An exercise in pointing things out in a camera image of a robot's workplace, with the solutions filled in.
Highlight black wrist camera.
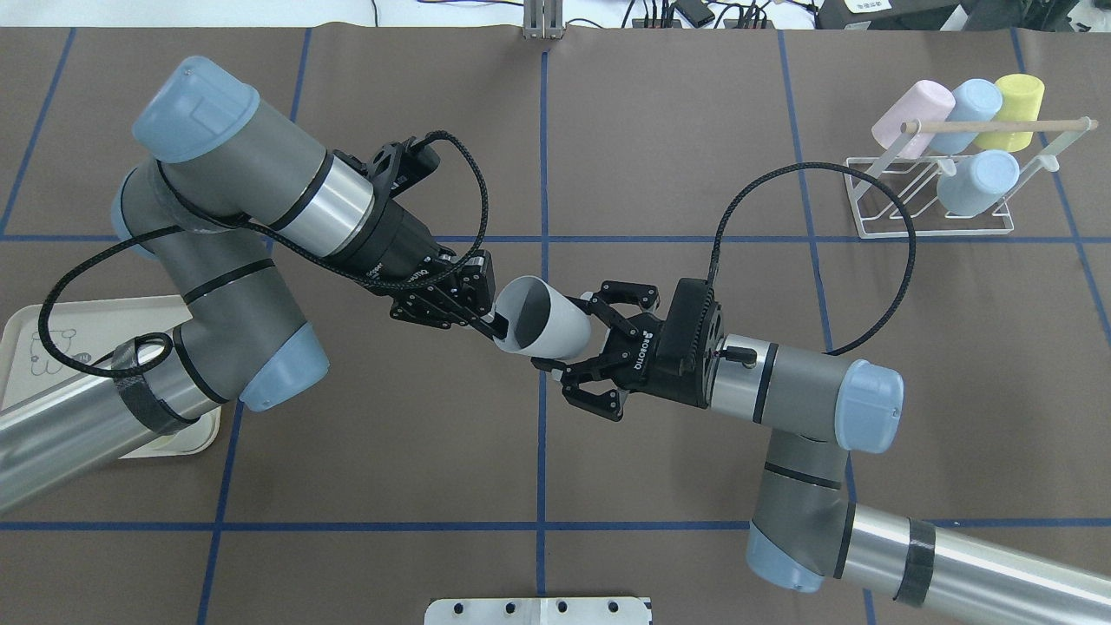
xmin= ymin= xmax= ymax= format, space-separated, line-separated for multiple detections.
xmin=679 ymin=278 xmax=720 ymax=373
xmin=366 ymin=137 xmax=440 ymax=199

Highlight aluminium frame post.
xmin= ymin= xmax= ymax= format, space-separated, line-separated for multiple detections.
xmin=521 ymin=0 xmax=565 ymax=40

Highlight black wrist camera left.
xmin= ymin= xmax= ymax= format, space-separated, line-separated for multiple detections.
xmin=366 ymin=137 xmax=440 ymax=199

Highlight black power adapter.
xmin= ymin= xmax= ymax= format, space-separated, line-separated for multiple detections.
xmin=671 ymin=0 xmax=717 ymax=29

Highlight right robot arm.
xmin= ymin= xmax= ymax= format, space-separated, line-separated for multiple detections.
xmin=533 ymin=274 xmax=1108 ymax=624

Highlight cream rabbit print tray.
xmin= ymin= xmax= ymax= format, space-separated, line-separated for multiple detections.
xmin=0 ymin=295 xmax=222 ymax=458

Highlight light blue plastic cup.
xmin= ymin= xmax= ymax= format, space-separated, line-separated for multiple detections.
xmin=929 ymin=78 xmax=1003 ymax=155

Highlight pink plastic cup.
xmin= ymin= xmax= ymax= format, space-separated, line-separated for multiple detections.
xmin=871 ymin=80 xmax=955 ymax=149

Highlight white wire cup rack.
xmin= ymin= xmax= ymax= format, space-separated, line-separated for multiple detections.
xmin=844 ymin=75 xmax=1098 ymax=239

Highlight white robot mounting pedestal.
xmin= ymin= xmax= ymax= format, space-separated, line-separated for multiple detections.
xmin=424 ymin=596 xmax=654 ymax=624

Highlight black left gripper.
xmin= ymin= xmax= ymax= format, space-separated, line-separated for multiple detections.
xmin=334 ymin=201 xmax=509 ymax=340

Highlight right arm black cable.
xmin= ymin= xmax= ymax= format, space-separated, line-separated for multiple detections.
xmin=707 ymin=162 xmax=917 ymax=357

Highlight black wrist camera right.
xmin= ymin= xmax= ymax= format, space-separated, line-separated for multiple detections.
xmin=679 ymin=278 xmax=720 ymax=373

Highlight yellow plastic cup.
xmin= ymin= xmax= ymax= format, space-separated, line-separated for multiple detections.
xmin=975 ymin=74 xmax=1045 ymax=153

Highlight grey plastic cup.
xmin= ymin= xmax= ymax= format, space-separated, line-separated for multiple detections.
xmin=493 ymin=276 xmax=591 ymax=360

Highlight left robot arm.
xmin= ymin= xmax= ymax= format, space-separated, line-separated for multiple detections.
xmin=3 ymin=56 xmax=508 ymax=511

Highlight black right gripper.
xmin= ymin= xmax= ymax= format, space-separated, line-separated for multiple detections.
xmin=531 ymin=280 xmax=723 ymax=422

